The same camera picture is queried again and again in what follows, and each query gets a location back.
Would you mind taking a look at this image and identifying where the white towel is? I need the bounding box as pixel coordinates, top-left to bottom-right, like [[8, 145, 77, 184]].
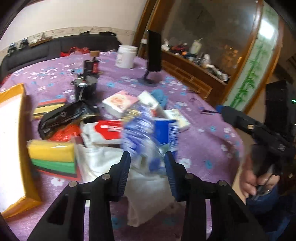
[[74, 144, 180, 227]]

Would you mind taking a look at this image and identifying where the white yellow tissue pack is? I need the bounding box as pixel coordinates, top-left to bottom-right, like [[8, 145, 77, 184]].
[[164, 108, 191, 132]]

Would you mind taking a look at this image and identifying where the red white wipes pack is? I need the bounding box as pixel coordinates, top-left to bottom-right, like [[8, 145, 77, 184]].
[[80, 120, 123, 148]]

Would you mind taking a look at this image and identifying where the blue white tissue pack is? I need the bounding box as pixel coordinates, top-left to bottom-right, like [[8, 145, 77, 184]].
[[121, 102, 179, 176]]

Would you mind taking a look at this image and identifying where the yellow green sponge pack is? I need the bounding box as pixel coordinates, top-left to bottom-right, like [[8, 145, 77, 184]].
[[27, 140, 81, 180]]

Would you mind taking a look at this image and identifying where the blue cloth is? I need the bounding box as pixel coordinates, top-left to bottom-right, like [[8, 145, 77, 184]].
[[151, 89, 168, 109]]

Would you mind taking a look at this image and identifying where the pink pig tissue pack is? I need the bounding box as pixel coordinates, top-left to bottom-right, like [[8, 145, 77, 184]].
[[102, 90, 138, 118]]

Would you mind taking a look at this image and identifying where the black snack bag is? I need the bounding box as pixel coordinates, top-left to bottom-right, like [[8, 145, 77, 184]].
[[38, 99, 101, 140]]

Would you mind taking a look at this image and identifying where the red plastic bag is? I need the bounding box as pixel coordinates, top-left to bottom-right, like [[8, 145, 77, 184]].
[[49, 124, 81, 142]]

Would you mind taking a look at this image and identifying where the floral tissue pack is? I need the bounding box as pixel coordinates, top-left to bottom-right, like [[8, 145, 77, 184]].
[[138, 90, 165, 118]]

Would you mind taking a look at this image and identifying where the striped sponge pack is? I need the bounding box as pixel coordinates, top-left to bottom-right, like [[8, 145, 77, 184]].
[[32, 98, 67, 120]]

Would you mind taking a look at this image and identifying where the person right hand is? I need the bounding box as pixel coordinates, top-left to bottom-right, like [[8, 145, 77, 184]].
[[239, 154, 280, 198]]

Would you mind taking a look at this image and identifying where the wooden sideboard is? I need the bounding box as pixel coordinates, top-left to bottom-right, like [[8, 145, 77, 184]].
[[162, 51, 226, 106]]

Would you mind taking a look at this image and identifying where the purple floral tablecloth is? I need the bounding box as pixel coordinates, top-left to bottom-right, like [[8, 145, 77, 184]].
[[1, 52, 244, 240]]

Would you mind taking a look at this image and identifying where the white bottle on sideboard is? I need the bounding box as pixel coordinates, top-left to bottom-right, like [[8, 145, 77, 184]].
[[189, 38, 202, 55]]

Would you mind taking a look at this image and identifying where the black phone on stand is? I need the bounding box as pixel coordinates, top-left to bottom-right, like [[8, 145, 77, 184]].
[[138, 30, 162, 87]]

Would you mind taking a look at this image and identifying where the black cylinder device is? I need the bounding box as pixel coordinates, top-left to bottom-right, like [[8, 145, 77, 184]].
[[71, 75, 98, 101]]

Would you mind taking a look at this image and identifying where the yellow cardboard box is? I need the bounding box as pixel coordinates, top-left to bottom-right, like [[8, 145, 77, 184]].
[[1, 84, 42, 219]]

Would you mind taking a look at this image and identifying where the white plastic jar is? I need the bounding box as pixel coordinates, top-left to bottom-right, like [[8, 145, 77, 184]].
[[115, 45, 138, 69]]

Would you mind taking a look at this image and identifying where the red bag on sofa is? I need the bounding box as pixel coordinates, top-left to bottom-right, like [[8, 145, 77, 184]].
[[60, 47, 90, 57]]

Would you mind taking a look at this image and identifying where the black leather sofa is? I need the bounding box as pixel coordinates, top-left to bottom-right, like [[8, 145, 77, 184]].
[[1, 32, 121, 81]]

